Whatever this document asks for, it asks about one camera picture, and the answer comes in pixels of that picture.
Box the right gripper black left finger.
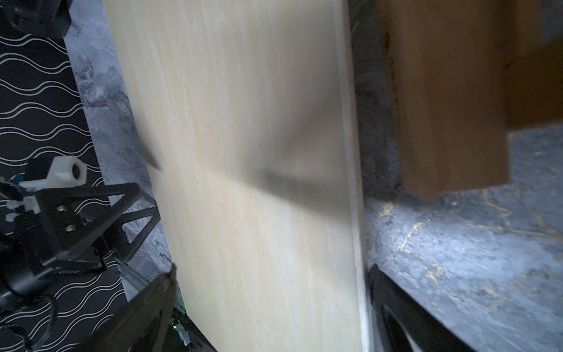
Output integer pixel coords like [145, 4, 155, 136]
[76, 265, 177, 352]

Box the light plywood board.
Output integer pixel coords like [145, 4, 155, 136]
[104, 1, 374, 351]

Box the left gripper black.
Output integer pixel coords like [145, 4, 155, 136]
[1, 183, 161, 304]

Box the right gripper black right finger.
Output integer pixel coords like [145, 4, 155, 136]
[369, 265, 473, 351]

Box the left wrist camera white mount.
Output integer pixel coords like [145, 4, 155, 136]
[1, 156, 88, 223]

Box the large wooden easel frame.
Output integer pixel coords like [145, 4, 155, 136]
[377, 1, 562, 200]

